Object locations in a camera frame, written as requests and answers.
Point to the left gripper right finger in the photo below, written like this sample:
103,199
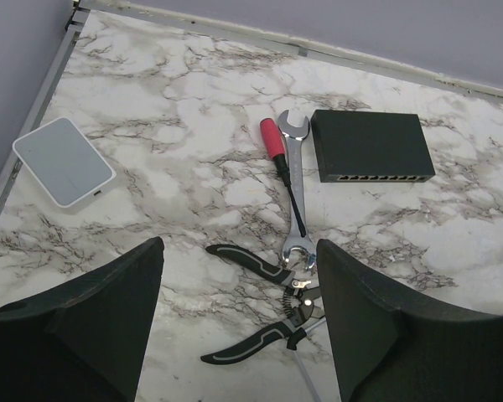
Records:
392,343

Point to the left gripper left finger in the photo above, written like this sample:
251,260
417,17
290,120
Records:
85,339

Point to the black box rear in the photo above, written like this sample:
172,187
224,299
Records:
363,146

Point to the silver wrench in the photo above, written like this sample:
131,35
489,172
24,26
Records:
298,237

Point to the red handled screwdriver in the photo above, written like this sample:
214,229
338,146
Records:
273,142

